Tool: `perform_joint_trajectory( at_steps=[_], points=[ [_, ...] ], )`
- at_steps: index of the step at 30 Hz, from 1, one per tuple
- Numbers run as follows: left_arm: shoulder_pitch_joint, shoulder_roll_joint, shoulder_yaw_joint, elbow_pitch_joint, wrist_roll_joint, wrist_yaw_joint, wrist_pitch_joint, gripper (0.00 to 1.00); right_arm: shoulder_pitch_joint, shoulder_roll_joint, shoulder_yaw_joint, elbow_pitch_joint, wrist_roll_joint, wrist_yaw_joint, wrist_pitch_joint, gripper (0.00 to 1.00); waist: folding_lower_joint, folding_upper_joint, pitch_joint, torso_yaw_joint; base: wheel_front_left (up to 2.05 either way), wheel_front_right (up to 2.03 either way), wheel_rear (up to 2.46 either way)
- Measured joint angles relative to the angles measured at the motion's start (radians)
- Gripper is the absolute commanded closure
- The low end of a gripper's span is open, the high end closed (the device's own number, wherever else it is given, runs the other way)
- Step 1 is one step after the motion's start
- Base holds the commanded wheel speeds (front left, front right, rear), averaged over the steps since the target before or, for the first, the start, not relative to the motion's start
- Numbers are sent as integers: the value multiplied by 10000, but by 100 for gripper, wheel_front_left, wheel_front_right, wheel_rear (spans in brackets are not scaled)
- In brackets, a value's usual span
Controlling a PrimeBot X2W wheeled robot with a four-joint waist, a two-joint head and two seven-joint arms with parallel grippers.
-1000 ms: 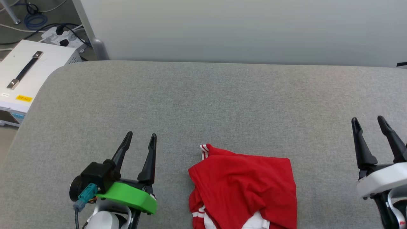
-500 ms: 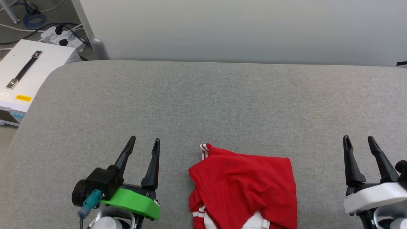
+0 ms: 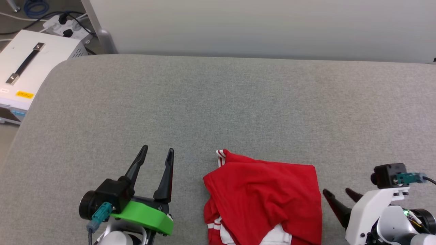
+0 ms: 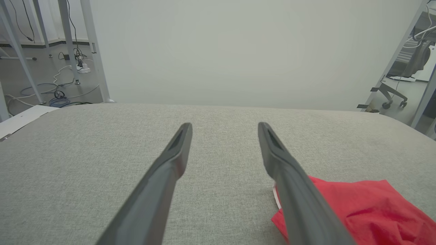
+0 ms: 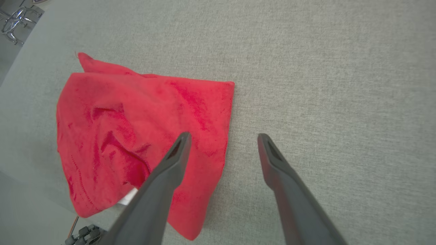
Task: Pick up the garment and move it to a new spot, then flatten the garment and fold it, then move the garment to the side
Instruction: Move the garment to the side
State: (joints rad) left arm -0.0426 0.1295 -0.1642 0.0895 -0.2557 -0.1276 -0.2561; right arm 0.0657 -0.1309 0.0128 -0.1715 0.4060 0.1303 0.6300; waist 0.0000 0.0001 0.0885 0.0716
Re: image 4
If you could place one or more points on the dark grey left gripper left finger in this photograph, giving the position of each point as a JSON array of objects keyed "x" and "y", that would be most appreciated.
[{"x": 146, "y": 204}]

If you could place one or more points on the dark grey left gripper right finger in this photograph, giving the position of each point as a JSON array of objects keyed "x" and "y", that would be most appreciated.
[{"x": 299, "y": 207}]

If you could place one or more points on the red garment with white trim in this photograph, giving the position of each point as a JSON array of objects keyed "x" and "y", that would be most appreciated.
[{"x": 374, "y": 211}]

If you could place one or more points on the white power strip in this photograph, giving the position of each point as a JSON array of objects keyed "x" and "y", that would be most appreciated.
[{"x": 84, "y": 70}]

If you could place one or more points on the white flat board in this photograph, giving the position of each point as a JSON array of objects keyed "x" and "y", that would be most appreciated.
[{"x": 20, "y": 120}]

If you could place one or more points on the black box under desk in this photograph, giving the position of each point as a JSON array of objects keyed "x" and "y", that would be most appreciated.
[{"x": 432, "y": 109}]

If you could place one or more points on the white partition board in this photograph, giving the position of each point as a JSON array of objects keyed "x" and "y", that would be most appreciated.
[{"x": 238, "y": 51}]

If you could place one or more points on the grey metal table leg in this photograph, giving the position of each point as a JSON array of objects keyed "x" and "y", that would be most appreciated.
[
  {"x": 3, "y": 105},
  {"x": 41, "y": 23},
  {"x": 68, "y": 34},
  {"x": 20, "y": 58}
]

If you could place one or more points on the dark grey office chair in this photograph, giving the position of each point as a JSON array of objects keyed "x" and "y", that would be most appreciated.
[{"x": 414, "y": 59}]

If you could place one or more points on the grey bar with black cap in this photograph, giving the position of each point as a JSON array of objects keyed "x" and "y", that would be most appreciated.
[{"x": 17, "y": 58}]

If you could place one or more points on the grey metal desk frame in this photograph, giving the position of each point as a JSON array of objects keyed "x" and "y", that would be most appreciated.
[{"x": 424, "y": 98}]

